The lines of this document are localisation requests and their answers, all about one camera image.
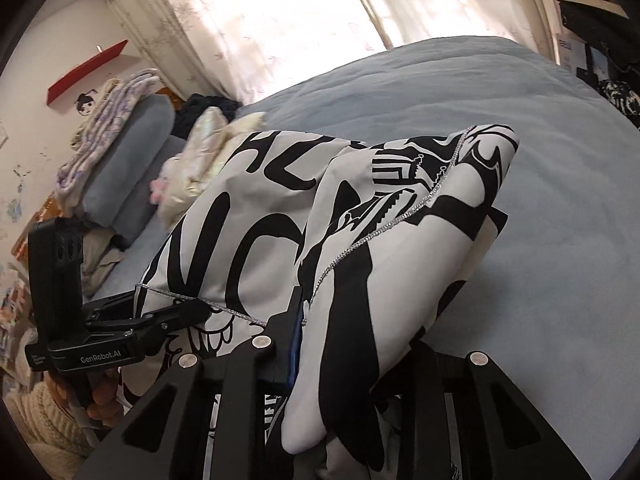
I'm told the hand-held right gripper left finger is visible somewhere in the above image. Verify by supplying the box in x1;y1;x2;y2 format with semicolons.
85;285;306;480

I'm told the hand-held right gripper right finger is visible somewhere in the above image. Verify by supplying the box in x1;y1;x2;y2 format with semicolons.
400;344;593;480

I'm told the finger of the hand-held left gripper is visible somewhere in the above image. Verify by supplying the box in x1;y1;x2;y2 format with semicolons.
81;286;139;323
124;301;214;339

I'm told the black and white printed jacket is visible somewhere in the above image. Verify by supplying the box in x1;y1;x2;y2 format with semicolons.
132;124;521;480

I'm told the person's left forearm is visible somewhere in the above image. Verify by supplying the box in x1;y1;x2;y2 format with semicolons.
2;384;94;467

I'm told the person's left hand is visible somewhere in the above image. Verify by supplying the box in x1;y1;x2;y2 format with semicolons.
47;366;129;430

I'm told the crumpled beige cloth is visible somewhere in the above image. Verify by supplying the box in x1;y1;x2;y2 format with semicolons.
79;227;127;297

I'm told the orange wooden headboard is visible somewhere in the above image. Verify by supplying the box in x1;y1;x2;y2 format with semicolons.
12;192;59;262

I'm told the grey-blue pillow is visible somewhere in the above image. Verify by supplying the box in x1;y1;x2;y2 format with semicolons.
82;95;176;227
112;135;189;252

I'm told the white and pink plush toy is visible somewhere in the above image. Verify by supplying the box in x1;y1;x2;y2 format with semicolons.
149;174;174;207

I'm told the folded purple floral blanket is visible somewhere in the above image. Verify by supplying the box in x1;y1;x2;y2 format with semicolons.
55;67;164;212

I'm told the folded beige cloth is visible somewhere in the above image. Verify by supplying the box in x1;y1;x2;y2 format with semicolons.
70;77;124;149

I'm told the cream puffer jacket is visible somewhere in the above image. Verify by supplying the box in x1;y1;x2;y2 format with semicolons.
157;107;267;222

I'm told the blue bed blanket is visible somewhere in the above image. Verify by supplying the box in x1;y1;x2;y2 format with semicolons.
90;35;640;377

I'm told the white floral sheer curtain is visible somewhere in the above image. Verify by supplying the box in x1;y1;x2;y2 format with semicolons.
97;0;557;107

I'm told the white printed box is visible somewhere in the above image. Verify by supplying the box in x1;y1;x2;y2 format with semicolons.
554;34;589;74

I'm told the cartoon figure wall sticker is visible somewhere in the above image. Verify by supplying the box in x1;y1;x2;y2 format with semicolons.
74;87;102;114

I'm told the red wall shelf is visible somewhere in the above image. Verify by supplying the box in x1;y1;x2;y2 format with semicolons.
47;39;129;107

